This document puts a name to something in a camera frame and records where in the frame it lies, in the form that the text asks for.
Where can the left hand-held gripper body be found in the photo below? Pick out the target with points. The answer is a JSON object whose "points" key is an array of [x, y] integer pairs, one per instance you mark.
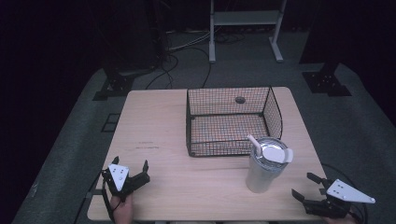
{"points": [[119, 177]]}

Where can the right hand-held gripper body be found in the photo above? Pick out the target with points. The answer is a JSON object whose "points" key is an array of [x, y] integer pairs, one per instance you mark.
{"points": [[336, 199]]}

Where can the steel tumbler with white lid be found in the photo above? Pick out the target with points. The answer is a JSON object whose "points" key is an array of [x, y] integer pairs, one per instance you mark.
{"points": [[263, 174]]}

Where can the person's right hand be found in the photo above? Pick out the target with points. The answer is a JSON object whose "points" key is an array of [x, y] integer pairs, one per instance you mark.
{"points": [[339, 221]]}

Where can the person's left hand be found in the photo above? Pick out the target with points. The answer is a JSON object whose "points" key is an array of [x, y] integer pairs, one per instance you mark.
{"points": [[123, 211]]}

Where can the black stand base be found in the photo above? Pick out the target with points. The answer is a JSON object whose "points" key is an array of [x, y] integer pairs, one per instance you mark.
{"points": [[327, 82], [116, 85]]}

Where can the round dark table grommet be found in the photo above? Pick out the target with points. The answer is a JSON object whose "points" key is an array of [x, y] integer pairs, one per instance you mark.
{"points": [[240, 100]]}

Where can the white metal desk frame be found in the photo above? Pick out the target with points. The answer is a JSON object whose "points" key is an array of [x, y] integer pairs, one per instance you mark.
{"points": [[246, 18]]}

